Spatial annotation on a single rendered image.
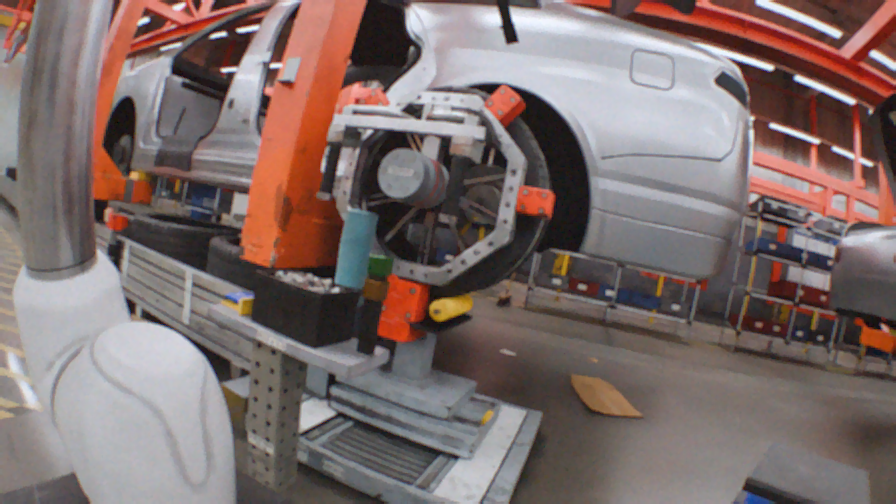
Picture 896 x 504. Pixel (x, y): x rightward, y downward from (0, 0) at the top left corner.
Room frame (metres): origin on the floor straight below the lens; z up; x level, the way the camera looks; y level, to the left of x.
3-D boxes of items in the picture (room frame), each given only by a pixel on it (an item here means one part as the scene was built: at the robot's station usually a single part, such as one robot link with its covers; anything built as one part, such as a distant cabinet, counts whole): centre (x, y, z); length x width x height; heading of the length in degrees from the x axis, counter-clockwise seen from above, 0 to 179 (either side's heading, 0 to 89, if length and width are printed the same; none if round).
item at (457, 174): (0.97, 0.01, 0.83); 0.04 x 0.04 x 0.16
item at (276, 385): (0.93, 0.34, 0.21); 0.10 x 0.10 x 0.42; 71
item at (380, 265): (0.86, 0.13, 0.64); 0.04 x 0.04 x 0.04; 71
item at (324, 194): (1.08, 0.34, 0.83); 0.04 x 0.04 x 0.16
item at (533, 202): (1.15, -0.20, 0.85); 0.09 x 0.08 x 0.07; 71
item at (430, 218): (1.40, 0.04, 0.85); 0.50 x 0.23 x 0.50; 71
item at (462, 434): (1.39, -0.01, 0.13); 0.50 x 0.36 x 0.10; 71
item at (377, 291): (0.86, 0.13, 0.59); 0.04 x 0.04 x 0.04; 71
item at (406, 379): (1.40, 0.04, 0.32); 0.40 x 0.30 x 0.28; 71
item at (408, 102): (1.24, 0.10, 0.85); 0.54 x 0.07 x 0.54; 71
